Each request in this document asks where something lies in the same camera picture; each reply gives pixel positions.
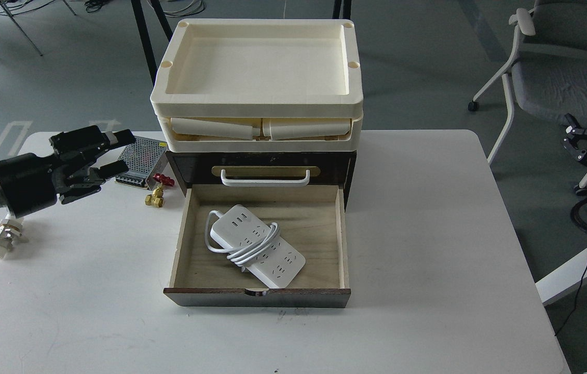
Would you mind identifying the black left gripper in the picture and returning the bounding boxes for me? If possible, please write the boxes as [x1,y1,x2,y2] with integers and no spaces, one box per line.
[0,126,136,218]

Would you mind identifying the white power strip with cable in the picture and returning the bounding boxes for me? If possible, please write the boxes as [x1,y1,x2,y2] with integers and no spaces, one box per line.
[204,205,306,288]

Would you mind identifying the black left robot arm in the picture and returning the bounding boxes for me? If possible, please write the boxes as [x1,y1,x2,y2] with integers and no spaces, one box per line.
[0,125,136,218]

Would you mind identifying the metal mesh power supply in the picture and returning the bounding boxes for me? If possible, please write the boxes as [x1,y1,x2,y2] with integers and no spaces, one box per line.
[115,137,168,190]

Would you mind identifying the grey office chair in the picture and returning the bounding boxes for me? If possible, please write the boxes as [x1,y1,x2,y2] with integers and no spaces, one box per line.
[468,0,587,197]

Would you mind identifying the white side table edge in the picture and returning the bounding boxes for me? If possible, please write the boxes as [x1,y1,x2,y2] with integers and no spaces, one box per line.
[536,248,587,306]

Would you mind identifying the cream plastic top tray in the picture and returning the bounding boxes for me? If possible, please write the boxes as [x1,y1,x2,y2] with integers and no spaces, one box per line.
[150,19,363,118]

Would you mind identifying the open wooden drawer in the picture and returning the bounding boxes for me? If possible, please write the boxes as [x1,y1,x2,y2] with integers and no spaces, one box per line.
[163,184,351,308]

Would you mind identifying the brass valve red handle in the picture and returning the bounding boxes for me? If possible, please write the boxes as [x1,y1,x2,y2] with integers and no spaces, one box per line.
[144,173,175,208]

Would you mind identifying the white drawer handle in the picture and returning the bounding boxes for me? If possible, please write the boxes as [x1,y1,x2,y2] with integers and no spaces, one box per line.
[220,169,311,188]

